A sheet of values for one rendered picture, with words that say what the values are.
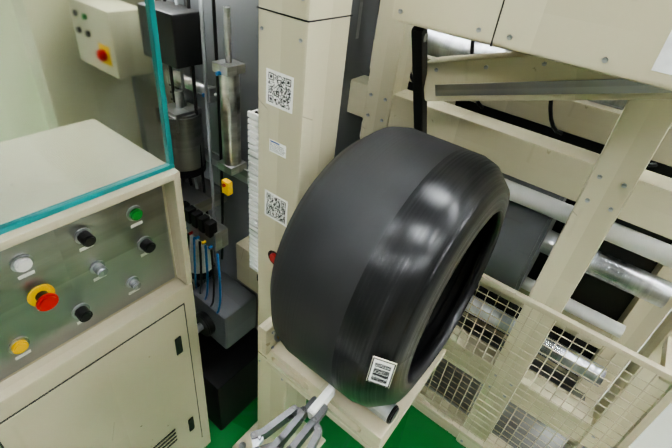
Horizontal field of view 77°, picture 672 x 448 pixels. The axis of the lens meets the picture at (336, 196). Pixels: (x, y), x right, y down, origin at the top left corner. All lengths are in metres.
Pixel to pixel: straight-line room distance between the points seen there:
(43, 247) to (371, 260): 0.69
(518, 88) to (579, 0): 0.25
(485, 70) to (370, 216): 0.51
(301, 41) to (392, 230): 0.38
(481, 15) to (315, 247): 0.54
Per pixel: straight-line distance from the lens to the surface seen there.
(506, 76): 1.06
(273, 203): 1.02
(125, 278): 1.22
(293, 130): 0.89
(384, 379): 0.76
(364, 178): 0.74
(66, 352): 1.23
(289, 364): 1.16
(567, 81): 1.03
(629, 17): 0.87
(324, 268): 0.72
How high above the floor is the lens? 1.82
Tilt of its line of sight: 33 degrees down
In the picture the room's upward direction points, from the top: 7 degrees clockwise
